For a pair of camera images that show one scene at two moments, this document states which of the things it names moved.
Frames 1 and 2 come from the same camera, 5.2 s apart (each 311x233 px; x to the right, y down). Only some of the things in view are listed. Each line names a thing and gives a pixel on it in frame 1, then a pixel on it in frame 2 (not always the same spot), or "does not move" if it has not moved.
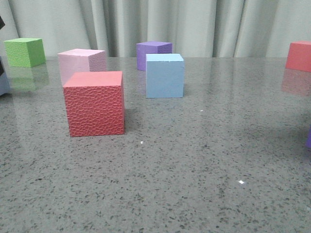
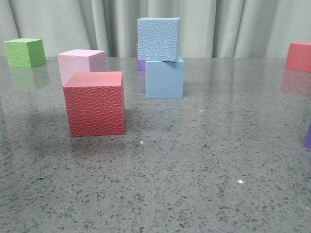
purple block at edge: [308, 142] does not move
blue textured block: [4, 85] → [158, 39]
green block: [25, 52] does not move
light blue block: [164, 75] does not move
